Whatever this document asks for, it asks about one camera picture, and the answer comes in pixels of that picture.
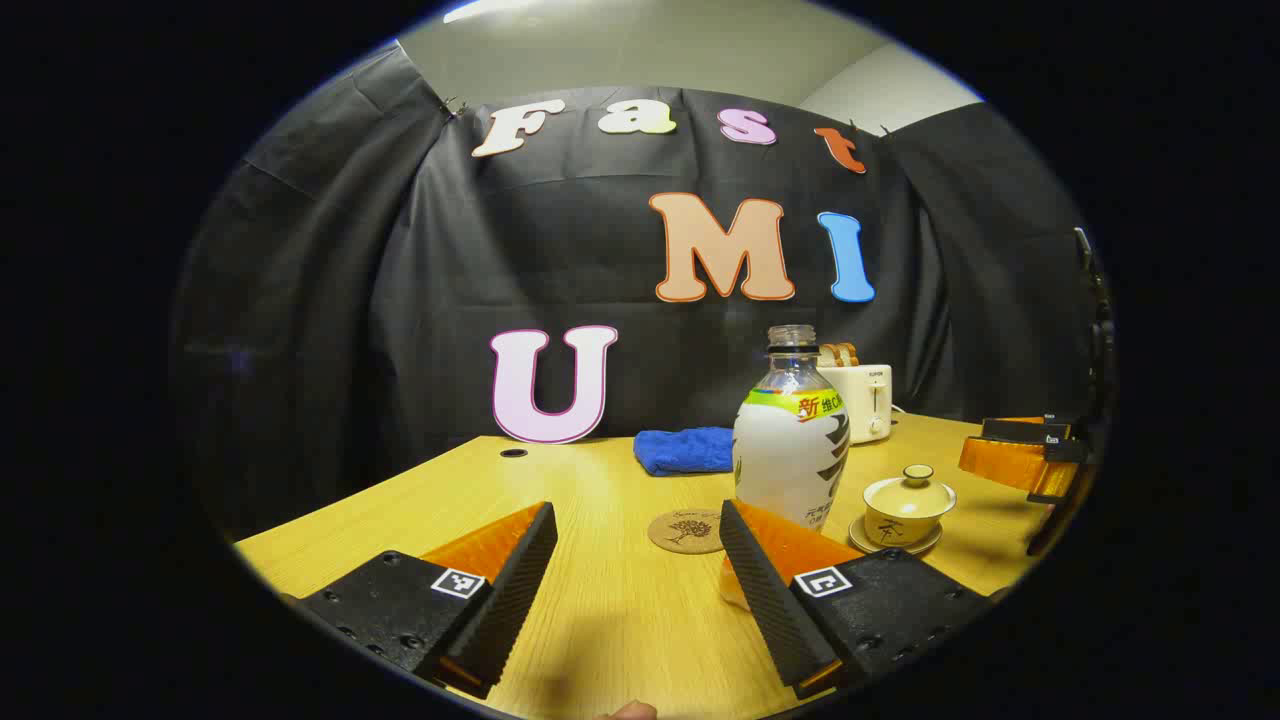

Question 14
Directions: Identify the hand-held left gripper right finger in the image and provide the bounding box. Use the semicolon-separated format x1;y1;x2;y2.
718;498;1001;701

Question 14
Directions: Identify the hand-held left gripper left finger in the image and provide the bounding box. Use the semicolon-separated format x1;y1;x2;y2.
285;500;559;701

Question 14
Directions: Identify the round wooden coaster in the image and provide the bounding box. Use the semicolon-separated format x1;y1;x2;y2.
648;508;725;555

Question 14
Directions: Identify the cream teacup lid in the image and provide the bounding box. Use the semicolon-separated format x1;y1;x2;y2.
863;464;957;519

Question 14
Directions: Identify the cream ceramic teacup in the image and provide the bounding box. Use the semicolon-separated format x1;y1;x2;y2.
866;503;947;549

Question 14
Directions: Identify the clear water bottle white label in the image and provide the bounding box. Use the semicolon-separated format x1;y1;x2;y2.
720;325;851;611

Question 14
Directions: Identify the cream ceramic saucer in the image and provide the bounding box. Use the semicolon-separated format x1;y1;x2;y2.
848;515;943;557

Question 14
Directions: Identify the cream toaster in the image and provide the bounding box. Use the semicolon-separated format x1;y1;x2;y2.
818;363;893;445

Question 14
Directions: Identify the blue towel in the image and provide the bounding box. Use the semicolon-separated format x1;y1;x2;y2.
633;427;739;477

